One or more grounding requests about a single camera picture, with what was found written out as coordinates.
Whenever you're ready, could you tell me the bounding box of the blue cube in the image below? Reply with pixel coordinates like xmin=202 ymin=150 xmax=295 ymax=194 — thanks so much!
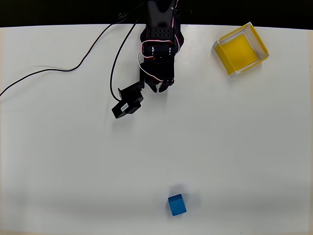
xmin=167 ymin=193 xmax=187 ymax=217

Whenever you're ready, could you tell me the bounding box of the yellow and white open box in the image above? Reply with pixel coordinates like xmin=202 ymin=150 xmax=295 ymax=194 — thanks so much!
xmin=212 ymin=22 xmax=270 ymax=79

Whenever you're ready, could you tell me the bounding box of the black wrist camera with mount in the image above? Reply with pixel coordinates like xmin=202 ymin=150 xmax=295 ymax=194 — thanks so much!
xmin=112 ymin=81 xmax=145 ymax=120

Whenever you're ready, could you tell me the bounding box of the thin black camera cable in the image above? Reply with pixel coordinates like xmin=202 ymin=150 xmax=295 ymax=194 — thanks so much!
xmin=0 ymin=11 xmax=147 ymax=101

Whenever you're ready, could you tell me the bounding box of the short black power cable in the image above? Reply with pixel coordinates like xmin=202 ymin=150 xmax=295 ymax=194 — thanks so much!
xmin=175 ymin=5 xmax=193 ymax=15

